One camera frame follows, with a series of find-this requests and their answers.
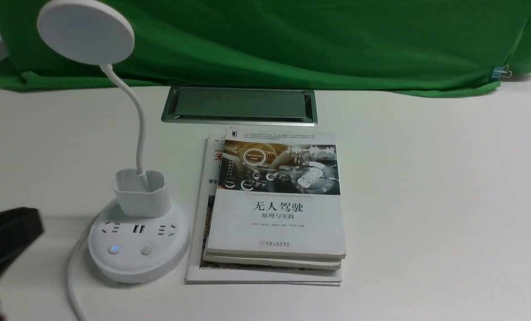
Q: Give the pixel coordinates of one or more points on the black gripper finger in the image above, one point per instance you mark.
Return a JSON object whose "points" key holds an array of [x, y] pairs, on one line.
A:
{"points": [[19, 228]]}

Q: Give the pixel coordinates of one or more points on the white desk lamp with socket base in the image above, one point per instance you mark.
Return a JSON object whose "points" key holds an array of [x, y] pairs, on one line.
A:
{"points": [[143, 234]]}

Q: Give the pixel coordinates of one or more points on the bottom thin white magazine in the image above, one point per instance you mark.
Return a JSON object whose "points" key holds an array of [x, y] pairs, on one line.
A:
{"points": [[204, 272]]}

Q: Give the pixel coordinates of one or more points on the top white autonomous driving book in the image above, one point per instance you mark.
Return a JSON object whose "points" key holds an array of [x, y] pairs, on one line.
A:
{"points": [[278, 161]]}

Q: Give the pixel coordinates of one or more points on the middle white book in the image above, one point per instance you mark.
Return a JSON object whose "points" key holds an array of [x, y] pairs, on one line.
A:
{"points": [[269, 262]]}

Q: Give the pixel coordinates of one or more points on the green backdrop cloth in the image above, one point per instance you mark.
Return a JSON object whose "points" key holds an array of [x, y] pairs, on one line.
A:
{"points": [[424, 48]]}

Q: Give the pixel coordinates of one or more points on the blue binder clip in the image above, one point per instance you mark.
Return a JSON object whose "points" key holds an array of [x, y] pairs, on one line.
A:
{"points": [[500, 72]]}

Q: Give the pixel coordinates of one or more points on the silver desk cable grommet box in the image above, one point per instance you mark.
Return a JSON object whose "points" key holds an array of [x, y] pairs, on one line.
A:
{"points": [[243, 106]]}

